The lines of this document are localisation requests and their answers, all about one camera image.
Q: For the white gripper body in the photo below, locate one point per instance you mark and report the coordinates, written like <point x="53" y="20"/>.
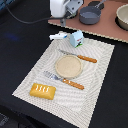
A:
<point x="59" y="9"/>

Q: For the white toy fish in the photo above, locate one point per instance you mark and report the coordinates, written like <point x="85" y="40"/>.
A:
<point x="61" y="35"/>

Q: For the small milk carton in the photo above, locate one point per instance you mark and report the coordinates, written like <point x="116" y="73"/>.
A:
<point x="76" y="38"/>

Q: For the yellow bread loaf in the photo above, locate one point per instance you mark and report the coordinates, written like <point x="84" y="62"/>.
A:
<point x="42" y="91"/>

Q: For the pink stove board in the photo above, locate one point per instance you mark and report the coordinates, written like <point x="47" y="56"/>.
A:
<point x="106" y="27"/>

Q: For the round wooden plate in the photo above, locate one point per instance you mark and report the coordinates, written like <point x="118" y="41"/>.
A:
<point x="68" y="66"/>

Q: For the beige bowl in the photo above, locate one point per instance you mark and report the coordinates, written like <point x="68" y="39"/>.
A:
<point x="122" y="14"/>

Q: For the striped beige placemat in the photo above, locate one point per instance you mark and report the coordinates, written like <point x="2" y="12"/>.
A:
<point x="71" y="104"/>

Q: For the grey saucepan with handle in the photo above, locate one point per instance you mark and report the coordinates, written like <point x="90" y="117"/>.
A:
<point x="91" y="14"/>

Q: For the knife with wooden handle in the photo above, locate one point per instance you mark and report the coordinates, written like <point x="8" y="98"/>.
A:
<point x="79" y="56"/>

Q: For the fork with wooden handle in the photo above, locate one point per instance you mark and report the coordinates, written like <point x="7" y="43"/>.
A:
<point x="66" y="81"/>

